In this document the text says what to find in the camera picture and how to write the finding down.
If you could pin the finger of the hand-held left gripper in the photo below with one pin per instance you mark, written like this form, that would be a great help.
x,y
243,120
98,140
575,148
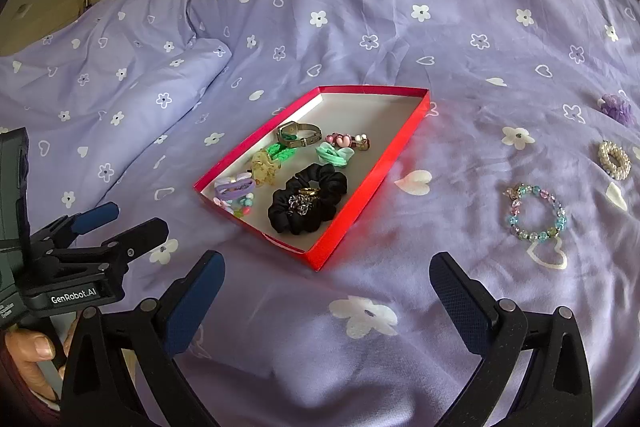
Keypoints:
x,y
135,239
97,217

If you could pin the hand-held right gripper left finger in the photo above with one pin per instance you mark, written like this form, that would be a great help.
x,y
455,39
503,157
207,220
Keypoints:
x,y
192,307

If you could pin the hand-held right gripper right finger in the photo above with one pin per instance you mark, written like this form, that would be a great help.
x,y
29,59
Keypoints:
x,y
460,302

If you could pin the purple hair clip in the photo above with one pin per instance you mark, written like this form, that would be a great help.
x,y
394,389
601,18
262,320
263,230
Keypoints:
x,y
232,189

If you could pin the yellow translucent claw clip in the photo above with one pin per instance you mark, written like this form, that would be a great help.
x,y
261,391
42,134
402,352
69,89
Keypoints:
x,y
264,169

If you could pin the gold wristwatch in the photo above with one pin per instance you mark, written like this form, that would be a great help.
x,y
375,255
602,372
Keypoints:
x,y
300,139

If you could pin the pink heart hair clip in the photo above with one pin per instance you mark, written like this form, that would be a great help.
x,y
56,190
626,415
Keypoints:
x,y
342,140

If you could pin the red cardboard box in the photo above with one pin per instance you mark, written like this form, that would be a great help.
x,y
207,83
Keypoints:
x,y
360,117

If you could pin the person's left forearm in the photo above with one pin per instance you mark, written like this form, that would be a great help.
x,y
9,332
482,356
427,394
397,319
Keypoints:
x,y
12,387

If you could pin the person's left hand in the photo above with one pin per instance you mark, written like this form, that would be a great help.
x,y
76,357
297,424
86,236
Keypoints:
x,y
30,344

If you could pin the green hair clip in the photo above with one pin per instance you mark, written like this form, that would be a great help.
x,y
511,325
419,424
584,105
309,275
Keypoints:
x,y
280,152

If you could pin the black scrunchie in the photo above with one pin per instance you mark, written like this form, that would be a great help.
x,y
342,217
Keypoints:
x,y
320,182

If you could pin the purple floral blanket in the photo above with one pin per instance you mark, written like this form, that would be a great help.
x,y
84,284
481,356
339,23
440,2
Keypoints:
x,y
350,7

